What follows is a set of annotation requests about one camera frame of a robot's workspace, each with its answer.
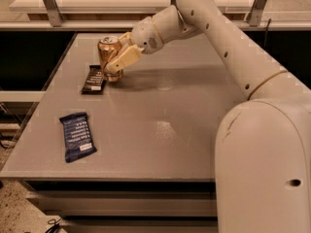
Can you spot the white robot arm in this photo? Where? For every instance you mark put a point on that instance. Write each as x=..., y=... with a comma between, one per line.
x=263, y=145

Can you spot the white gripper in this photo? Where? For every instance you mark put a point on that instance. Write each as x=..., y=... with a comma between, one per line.
x=145, y=36

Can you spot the metal frame rail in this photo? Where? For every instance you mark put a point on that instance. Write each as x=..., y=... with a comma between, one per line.
x=91, y=11

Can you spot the blue rxbar wrapper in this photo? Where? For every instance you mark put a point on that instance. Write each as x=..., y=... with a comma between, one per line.
x=77, y=137

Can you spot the dark brown chocolate rxbar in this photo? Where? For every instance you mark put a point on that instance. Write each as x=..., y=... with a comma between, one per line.
x=94, y=82

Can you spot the orange soda can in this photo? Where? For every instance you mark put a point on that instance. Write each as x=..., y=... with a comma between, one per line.
x=108, y=48

